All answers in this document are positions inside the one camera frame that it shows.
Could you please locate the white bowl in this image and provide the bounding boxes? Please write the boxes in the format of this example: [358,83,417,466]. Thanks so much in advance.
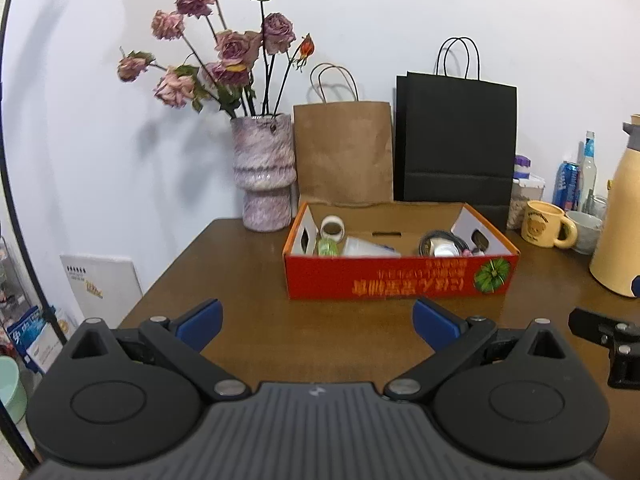
[565,210,603,256]

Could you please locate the mint green bucket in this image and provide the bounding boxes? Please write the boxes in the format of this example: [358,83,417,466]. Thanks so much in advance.
[0,356,28,423]

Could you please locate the yellow bear mug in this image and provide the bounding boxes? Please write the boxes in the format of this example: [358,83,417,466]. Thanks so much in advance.
[521,200,578,250]

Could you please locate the white booklet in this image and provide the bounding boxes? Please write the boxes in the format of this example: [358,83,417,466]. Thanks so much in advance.
[60,254,144,328]

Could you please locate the dried pink roses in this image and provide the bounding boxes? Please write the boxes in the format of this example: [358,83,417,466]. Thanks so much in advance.
[117,0,316,120]

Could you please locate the blue and white box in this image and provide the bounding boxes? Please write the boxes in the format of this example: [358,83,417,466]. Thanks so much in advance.
[6,305,68,376]

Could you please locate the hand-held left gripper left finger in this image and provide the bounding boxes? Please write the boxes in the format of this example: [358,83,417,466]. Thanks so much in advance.
[70,298,252,402]

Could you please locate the brown paper bag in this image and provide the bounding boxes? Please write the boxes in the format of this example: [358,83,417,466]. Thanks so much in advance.
[292,63,393,206]

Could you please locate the braided black cable coil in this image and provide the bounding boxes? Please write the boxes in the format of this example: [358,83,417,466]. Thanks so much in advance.
[419,230,473,257]

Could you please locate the black paper bag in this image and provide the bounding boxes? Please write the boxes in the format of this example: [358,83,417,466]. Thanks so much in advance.
[393,37,518,231]

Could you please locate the clear oat container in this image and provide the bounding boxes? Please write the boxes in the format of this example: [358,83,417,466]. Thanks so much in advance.
[507,175,546,231]

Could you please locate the red cardboard box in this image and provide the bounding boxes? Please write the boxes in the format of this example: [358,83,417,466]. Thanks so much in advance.
[282,201,521,301]

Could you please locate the large white pill bottle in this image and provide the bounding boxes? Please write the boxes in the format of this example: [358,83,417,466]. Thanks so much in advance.
[342,236,401,258]

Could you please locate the yellow thermos jug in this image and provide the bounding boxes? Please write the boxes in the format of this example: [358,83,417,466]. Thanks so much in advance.
[589,114,640,298]

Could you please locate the white tape roll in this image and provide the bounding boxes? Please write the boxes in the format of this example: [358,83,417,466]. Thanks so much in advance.
[320,216,347,241]

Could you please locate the black light stand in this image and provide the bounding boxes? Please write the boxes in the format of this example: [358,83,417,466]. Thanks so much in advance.
[0,0,68,472]

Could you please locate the blue drink can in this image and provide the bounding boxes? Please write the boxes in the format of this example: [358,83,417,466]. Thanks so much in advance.
[552,161,581,211]

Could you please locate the clear glass bottle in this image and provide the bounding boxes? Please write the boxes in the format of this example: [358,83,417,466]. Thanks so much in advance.
[577,131,598,213]

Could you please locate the purple marbled vase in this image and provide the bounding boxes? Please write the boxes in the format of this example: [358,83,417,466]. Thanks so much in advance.
[231,113,298,233]

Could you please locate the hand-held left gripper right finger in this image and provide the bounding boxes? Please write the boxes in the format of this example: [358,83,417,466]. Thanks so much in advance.
[384,297,568,403]

